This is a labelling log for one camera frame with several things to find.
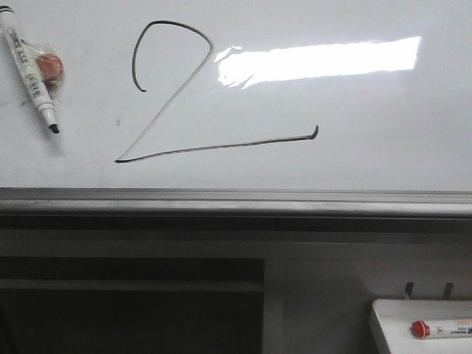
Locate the white black-tip whiteboard marker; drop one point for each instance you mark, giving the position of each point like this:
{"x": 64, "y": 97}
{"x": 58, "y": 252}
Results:
{"x": 28, "y": 69}

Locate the right black tray hook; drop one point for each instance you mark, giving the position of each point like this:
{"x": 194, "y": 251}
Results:
{"x": 448, "y": 291}

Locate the black tray hook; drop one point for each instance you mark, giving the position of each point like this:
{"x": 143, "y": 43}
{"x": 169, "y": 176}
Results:
{"x": 408, "y": 290}
{"x": 448, "y": 291}

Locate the left black tray hook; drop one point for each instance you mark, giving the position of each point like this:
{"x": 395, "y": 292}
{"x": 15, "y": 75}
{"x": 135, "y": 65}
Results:
{"x": 408, "y": 290}

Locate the white whiteboard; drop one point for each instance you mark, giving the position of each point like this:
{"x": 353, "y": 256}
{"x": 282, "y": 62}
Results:
{"x": 322, "y": 95}

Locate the grey aluminium whiteboard ledge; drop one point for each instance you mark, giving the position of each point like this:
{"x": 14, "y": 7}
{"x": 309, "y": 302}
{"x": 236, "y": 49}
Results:
{"x": 213, "y": 209}

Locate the red-capped white marker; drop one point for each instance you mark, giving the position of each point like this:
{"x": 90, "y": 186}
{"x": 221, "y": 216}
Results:
{"x": 441, "y": 329}

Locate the white plastic marker tray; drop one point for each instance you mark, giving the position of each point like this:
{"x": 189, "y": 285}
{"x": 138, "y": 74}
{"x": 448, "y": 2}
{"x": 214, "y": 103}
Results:
{"x": 391, "y": 325}

